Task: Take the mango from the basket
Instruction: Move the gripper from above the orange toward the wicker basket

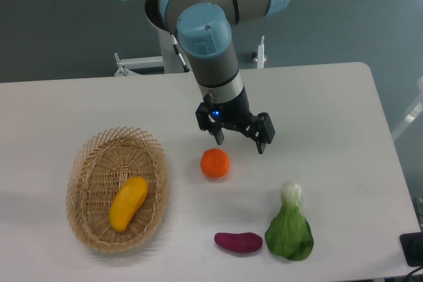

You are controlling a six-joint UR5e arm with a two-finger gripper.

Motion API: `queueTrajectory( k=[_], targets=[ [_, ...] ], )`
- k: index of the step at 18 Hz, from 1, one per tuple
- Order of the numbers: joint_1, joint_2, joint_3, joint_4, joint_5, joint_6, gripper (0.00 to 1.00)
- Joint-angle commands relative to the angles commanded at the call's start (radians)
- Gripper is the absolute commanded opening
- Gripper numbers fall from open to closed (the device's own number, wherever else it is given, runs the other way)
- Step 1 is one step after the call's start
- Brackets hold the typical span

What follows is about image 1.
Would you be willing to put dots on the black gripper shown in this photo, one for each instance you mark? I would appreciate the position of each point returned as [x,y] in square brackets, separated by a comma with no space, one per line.
[235,112]

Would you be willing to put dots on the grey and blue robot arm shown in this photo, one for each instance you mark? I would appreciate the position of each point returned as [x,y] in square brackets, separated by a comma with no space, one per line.
[202,30]

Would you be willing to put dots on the yellow mango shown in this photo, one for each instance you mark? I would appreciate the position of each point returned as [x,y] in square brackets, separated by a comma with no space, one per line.
[126,203]

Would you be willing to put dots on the woven wicker basket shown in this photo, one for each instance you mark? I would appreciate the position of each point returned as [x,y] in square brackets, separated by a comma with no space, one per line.
[101,168]

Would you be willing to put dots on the orange tangerine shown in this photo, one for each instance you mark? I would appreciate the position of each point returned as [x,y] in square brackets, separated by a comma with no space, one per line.
[215,163]

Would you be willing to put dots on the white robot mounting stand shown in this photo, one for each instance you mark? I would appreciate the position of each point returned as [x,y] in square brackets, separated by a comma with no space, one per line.
[174,61]

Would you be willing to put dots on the purple sweet potato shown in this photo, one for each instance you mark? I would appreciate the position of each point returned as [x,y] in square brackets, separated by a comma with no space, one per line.
[243,243]

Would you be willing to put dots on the green bok choy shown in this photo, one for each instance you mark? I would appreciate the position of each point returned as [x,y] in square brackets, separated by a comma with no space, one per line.
[289,233]

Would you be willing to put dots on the black device at table edge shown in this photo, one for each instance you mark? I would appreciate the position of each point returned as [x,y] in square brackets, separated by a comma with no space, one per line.
[411,244]

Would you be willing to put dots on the white frame at right edge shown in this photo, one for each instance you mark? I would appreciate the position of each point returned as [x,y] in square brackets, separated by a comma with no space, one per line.
[412,111]

